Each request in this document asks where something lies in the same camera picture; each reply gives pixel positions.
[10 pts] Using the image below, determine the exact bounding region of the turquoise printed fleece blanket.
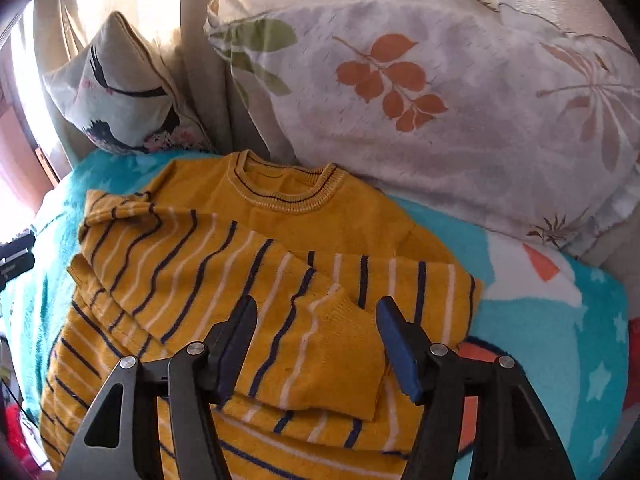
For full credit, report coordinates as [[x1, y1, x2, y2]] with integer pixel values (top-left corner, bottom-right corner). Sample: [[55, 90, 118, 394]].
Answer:
[[2, 147, 632, 480]]

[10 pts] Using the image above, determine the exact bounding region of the yellow striped knit sweater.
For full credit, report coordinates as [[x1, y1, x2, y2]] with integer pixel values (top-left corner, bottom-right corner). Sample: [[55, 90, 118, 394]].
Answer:
[[39, 150, 484, 480]]

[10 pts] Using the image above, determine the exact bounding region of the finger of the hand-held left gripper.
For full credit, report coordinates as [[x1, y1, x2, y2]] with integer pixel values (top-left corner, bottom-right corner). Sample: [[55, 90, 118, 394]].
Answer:
[[0, 231, 37, 286]]

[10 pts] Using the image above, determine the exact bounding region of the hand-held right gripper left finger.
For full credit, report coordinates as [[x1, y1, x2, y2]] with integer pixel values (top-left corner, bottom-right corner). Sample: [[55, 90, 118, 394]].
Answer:
[[58, 294, 259, 480]]

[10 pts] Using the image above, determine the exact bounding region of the leaf print pillow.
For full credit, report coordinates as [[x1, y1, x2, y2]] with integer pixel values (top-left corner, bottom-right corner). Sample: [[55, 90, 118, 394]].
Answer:
[[204, 0, 640, 263]]

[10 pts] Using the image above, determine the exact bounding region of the bird print cushion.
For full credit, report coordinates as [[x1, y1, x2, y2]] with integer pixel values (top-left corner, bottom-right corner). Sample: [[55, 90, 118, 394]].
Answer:
[[42, 11, 215, 155]]

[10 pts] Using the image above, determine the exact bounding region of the beige curtain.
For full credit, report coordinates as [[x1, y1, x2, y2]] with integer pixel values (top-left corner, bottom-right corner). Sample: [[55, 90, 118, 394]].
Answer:
[[10, 0, 281, 181]]

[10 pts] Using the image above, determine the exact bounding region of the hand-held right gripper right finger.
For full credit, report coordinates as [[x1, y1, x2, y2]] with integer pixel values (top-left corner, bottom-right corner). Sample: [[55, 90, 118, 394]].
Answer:
[[375, 296, 584, 480]]

